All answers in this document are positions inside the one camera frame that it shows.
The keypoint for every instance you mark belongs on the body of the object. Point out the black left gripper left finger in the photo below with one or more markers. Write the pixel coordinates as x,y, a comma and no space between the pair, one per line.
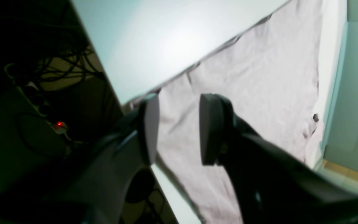
90,186

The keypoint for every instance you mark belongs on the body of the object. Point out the mauve grey t-shirt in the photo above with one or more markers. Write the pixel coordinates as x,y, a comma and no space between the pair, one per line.
271,77

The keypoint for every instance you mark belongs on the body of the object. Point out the black power strip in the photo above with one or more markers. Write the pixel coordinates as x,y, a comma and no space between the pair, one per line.
37,98

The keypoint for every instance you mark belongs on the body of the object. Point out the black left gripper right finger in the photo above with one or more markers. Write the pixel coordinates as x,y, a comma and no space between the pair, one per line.
271,186

